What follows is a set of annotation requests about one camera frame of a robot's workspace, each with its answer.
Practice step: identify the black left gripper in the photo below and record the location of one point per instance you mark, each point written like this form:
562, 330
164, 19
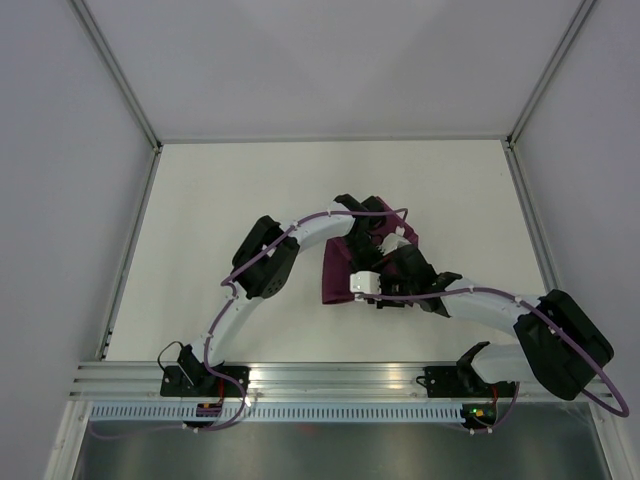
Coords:
369, 265

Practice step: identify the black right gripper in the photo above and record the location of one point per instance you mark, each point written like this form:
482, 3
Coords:
381, 303

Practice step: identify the purple cloth napkin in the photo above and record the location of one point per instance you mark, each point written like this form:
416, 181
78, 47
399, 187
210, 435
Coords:
335, 275

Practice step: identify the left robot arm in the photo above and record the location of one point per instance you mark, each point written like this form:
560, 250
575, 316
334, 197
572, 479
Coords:
263, 263

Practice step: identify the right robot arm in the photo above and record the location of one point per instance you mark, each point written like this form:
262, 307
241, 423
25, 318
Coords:
556, 343

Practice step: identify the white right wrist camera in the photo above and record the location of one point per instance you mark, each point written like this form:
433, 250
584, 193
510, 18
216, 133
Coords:
364, 285

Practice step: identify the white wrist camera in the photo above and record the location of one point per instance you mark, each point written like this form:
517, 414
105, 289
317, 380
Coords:
393, 241
364, 285

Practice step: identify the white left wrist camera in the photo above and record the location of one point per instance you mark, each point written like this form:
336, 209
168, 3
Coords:
393, 241

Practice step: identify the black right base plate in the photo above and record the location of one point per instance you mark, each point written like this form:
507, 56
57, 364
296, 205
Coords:
454, 382

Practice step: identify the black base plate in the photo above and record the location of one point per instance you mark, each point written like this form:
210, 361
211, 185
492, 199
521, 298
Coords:
175, 383
454, 382

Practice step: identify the white slotted cable duct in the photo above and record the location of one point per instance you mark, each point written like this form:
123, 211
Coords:
280, 412

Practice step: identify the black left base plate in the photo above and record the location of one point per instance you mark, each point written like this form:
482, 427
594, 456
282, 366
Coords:
175, 383

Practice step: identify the aluminium right frame post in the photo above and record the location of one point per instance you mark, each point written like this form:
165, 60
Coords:
559, 54

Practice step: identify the aluminium frame post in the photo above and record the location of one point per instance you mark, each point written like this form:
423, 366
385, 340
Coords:
100, 44
559, 54

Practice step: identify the aluminium front rail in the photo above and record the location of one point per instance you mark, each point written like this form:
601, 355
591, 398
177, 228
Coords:
274, 382

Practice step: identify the aluminium left frame post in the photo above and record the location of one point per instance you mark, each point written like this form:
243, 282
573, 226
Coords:
100, 44

